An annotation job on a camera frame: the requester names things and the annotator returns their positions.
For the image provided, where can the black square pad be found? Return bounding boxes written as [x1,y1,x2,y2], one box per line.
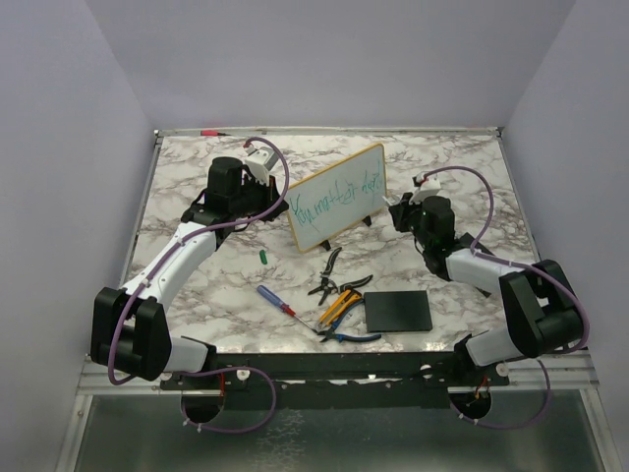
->
[459,232,493,256]

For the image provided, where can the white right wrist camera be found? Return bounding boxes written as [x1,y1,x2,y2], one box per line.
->
[409,174,441,205]

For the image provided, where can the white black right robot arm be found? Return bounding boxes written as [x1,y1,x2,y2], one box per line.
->
[387,193,589,384]

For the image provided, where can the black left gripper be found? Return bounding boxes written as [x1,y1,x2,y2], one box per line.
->
[231,171,289,222]

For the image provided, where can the black rectangular pad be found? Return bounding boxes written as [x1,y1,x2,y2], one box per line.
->
[364,290,432,333]

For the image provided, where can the blue red screwdriver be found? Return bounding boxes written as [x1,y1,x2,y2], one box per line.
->
[257,285,315,331]

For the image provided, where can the blue handled pliers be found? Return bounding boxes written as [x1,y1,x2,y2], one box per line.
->
[316,301,382,343]

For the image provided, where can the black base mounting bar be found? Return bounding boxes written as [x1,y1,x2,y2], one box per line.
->
[160,352,509,411]

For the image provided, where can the black cutting pliers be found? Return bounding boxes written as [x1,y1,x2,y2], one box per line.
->
[308,274,373,306]

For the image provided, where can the red marker at rail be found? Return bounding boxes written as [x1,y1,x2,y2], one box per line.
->
[200,130,229,137]

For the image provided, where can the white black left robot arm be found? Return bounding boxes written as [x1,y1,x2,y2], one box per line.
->
[89,147,288,388]

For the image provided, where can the yellow framed whiteboard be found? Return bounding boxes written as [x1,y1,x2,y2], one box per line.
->
[285,143,387,253]

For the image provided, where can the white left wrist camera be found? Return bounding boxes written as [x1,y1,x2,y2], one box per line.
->
[245,146,278,185]

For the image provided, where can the yellow black utility knife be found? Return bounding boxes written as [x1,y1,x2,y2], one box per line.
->
[318,289,363,327]

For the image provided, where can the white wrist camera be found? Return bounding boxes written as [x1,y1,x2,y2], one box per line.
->
[409,174,441,205]
[245,146,278,185]

